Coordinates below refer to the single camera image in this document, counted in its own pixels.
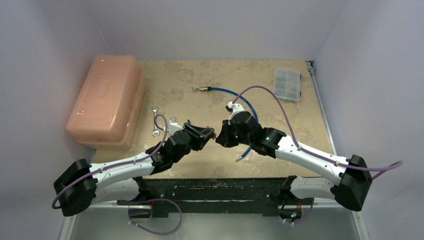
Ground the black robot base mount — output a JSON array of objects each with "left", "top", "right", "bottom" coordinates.
[{"left": 133, "top": 176, "right": 312, "bottom": 218}]

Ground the pink translucent plastic toolbox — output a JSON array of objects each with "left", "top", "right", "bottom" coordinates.
[{"left": 66, "top": 55, "right": 145, "bottom": 151}]

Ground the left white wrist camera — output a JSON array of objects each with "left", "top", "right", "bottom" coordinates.
[{"left": 167, "top": 117, "right": 183, "bottom": 136}]

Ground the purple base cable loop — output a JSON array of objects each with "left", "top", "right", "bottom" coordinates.
[{"left": 127, "top": 198, "right": 184, "bottom": 236}]

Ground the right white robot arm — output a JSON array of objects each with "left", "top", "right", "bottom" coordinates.
[{"left": 215, "top": 111, "right": 373, "bottom": 212}]

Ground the blue cable lock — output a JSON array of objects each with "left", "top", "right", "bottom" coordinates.
[{"left": 198, "top": 86, "right": 260, "bottom": 163}]

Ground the clear compartment screw box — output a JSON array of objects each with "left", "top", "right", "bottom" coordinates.
[{"left": 273, "top": 66, "right": 302, "bottom": 103}]

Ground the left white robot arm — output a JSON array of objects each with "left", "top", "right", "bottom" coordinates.
[{"left": 51, "top": 123, "right": 216, "bottom": 217}]

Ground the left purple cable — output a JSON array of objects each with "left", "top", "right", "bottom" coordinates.
[{"left": 51, "top": 113, "right": 169, "bottom": 210}]

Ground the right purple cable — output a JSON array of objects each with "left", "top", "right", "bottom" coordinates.
[{"left": 231, "top": 85, "right": 404, "bottom": 181}]

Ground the aluminium frame rail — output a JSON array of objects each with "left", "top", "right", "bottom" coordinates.
[{"left": 305, "top": 61, "right": 370, "bottom": 240}]

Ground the silver open-end wrench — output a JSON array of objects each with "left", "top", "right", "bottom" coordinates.
[{"left": 151, "top": 106, "right": 160, "bottom": 137}]

